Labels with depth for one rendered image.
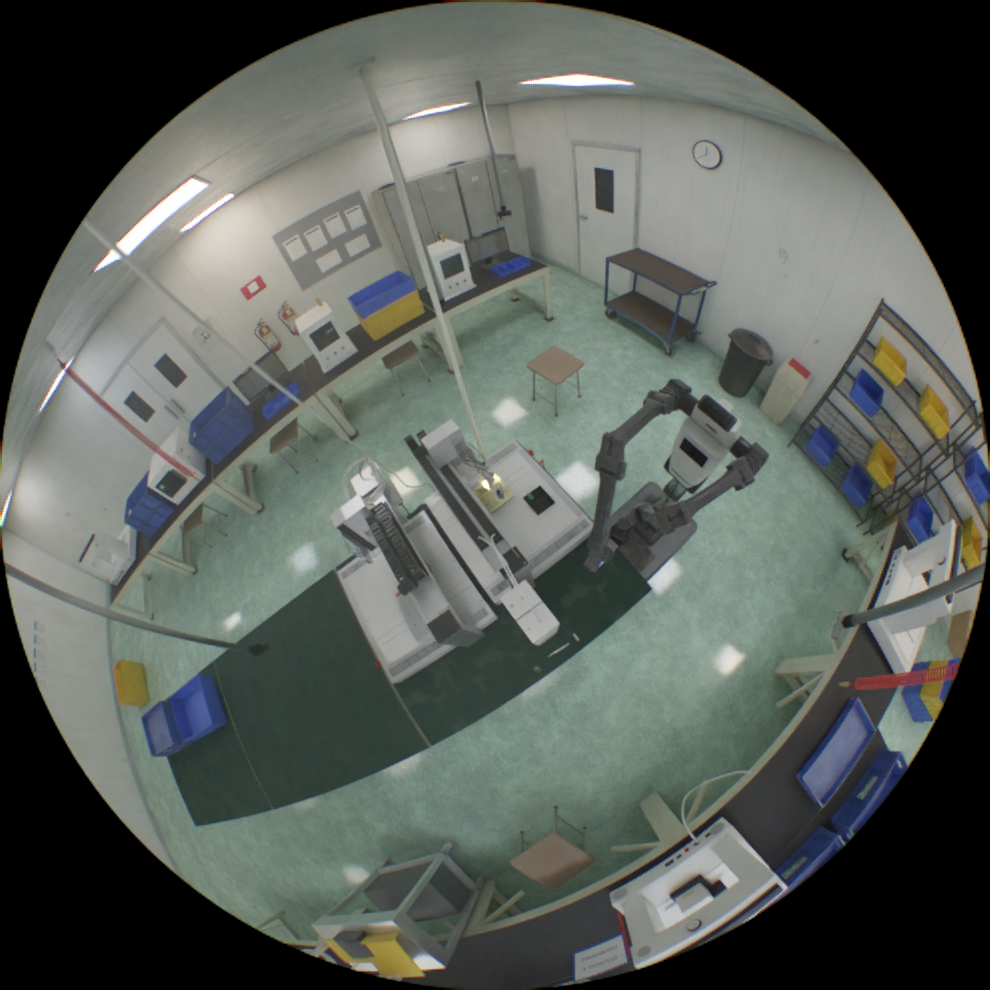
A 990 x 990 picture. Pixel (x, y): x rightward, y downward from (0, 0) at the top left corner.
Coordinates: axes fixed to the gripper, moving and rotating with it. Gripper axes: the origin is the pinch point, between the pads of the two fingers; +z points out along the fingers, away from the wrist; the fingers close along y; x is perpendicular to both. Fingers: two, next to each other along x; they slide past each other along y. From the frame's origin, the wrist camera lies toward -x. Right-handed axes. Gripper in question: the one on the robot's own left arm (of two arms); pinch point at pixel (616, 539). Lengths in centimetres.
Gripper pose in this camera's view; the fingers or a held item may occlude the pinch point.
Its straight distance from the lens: 170.4
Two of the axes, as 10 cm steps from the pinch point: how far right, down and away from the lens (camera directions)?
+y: 6.5, 6.2, -4.3
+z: -2.3, 7.1, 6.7
